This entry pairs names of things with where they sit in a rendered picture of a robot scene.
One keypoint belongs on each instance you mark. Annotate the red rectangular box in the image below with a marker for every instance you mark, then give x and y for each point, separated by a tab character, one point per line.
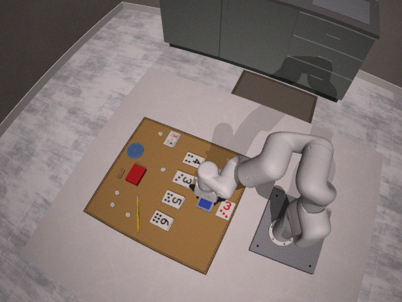
136	174

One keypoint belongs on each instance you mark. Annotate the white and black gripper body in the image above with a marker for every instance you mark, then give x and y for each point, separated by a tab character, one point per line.
212	197

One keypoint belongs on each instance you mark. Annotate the blue round disc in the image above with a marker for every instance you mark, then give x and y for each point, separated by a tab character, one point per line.
134	150

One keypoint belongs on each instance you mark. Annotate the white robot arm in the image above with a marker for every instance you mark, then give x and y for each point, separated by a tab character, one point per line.
307	218

